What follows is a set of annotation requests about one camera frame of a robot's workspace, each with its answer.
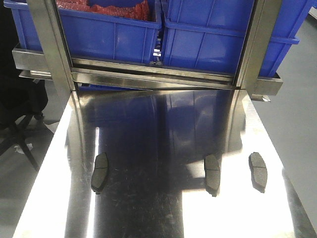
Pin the brake pad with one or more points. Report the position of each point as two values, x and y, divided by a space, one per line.
212 175
258 170
100 172

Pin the right blue plastic crate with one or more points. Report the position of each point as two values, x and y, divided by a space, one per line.
209 34

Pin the blue plastic crate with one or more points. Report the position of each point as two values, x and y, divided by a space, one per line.
209 34
96 35

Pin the left blue plastic crate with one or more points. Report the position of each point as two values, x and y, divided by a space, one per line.
96 35

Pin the red bubble wrap bag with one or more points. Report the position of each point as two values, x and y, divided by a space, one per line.
141 11

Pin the black office chair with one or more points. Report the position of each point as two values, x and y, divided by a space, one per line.
20 99

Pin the stainless steel rack frame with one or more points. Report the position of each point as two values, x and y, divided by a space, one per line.
55 63

